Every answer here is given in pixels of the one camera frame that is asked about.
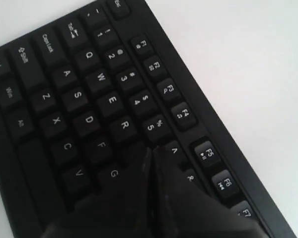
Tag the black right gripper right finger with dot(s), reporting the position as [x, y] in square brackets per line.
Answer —
[185, 211]

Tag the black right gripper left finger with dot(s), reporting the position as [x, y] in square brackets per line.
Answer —
[121, 212]

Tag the black acer keyboard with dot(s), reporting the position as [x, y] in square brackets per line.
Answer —
[83, 95]

